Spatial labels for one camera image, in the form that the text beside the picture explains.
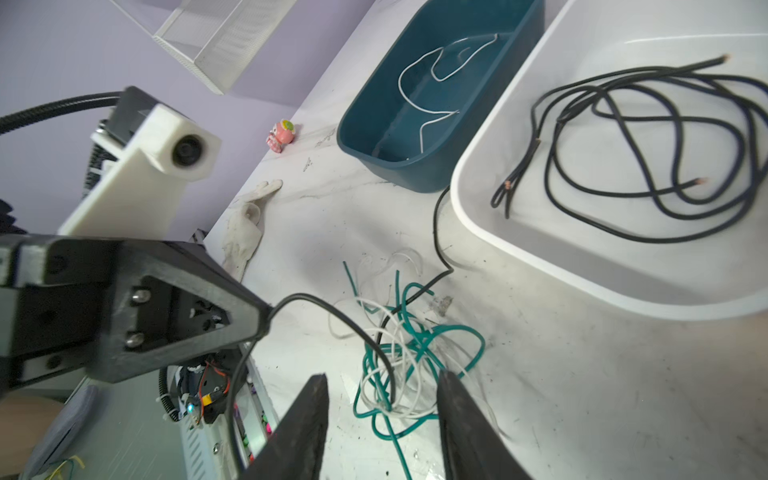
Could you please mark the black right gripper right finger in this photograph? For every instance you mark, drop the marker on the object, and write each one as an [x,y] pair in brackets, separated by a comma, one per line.
[471,448]

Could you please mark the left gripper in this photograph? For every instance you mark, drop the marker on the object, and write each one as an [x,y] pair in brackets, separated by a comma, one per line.
[167,303]

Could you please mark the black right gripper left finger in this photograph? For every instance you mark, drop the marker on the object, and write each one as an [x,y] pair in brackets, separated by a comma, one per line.
[295,449]

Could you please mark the white rubber glove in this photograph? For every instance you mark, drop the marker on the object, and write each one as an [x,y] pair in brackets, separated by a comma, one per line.
[243,234]

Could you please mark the pink toy figure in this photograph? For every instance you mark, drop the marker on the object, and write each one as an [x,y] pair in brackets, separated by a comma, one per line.
[282,134]

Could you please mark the white mesh two-tier shelf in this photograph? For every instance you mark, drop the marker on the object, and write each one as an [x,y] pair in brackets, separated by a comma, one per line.
[215,40]

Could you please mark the teal plastic bin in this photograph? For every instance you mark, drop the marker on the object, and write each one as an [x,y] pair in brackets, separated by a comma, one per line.
[419,110]

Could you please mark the white plastic bin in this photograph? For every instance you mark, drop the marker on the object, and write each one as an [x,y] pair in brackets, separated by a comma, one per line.
[628,157]

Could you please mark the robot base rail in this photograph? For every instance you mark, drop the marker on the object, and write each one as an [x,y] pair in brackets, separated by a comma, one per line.
[194,399]

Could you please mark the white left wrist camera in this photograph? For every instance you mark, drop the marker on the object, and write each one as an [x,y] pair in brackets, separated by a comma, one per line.
[158,151]

